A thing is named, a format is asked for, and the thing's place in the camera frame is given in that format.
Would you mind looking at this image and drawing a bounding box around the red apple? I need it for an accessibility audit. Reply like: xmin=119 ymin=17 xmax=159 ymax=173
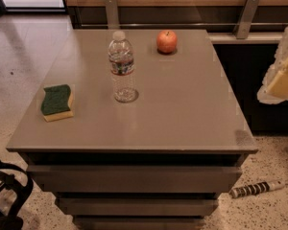
xmin=156 ymin=30 xmax=178 ymax=54

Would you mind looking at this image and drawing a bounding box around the metal rail under counter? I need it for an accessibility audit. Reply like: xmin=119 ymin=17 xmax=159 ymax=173
xmin=79 ymin=22 xmax=288 ymax=29

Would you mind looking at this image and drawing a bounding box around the white power strip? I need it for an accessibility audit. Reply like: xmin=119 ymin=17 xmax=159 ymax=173
xmin=229 ymin=180 xmax=285 ymax=198

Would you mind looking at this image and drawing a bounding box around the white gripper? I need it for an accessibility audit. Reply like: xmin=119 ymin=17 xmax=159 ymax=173
xmin=257 ymin=26 xmax=288 ymax=104

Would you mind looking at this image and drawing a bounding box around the right metal wall bracket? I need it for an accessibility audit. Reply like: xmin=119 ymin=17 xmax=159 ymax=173
xmin=234 ymin=0 xmax=260 ymax=39

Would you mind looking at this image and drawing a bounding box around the black chair base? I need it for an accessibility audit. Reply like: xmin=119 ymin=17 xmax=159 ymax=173
xmin=0 ymin=160 xmax=34 ymax=230

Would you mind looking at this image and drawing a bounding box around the metal wall bracket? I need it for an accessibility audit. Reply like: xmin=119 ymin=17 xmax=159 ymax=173
xmin=105 ymin=0 xmax=120 ymax=30
xmin=234 ymin=0 xmax=260 ymax=39

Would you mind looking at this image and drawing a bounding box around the left metal wall bracket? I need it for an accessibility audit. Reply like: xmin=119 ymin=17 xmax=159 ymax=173
xmin=105 ymin=0 xmax=120 ymax=30

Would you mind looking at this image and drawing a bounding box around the grey drawer cabinet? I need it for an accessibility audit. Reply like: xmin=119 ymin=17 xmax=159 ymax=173
xmin=8 ymin=30 xmax=255 ymax=230

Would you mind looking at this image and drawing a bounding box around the green and yellow sponge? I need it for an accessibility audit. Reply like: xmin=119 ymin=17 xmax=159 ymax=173
xmin=40 ymin=84 xmax=74 ymax=122

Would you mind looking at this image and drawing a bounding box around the clear plastic water bottle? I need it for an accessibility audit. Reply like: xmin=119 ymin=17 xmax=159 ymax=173
xmin=108 ymin=31 xmax=138 ymax=103

